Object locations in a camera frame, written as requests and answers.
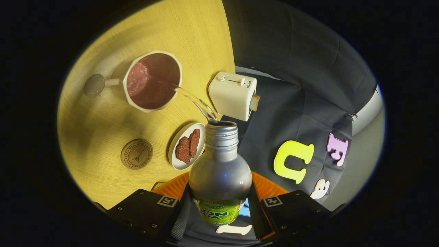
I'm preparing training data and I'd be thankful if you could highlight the clear juice stream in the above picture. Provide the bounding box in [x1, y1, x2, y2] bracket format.
[171, 84, 218, 121]

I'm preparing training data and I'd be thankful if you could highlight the black backdrop cloth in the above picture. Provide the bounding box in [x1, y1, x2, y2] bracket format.
[221, 0, 384, 247]

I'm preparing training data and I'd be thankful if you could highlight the white toaster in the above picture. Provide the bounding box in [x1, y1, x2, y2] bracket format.
[208, 71, 258, 122]

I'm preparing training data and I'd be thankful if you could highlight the white oval plate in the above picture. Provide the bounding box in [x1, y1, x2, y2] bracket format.
[168, 122, 206, 171]

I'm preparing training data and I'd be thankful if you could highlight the cream cup with handle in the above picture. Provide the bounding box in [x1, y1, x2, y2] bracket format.
[84, 50, 183, 113]

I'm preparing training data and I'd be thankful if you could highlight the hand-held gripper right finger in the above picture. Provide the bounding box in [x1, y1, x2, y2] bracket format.
[248, 172, 333, 245]

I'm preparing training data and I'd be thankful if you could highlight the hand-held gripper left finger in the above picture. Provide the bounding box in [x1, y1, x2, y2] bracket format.
[103, 172, 191, 244]

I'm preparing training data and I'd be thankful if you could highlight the wooden table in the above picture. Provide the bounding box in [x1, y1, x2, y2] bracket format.
[57, 0, 236, 210]

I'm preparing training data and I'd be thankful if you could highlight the round wooden coaster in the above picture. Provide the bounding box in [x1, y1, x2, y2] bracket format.
[120, 139, 154, 170]

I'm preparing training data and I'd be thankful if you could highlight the silver bottle green label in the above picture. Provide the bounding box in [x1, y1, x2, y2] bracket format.
[189, 120, 253, 226]

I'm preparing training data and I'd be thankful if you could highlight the brown meat slice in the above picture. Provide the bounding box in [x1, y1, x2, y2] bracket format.
[175, 136, 192, 164]
[188, 129, 201, 158]

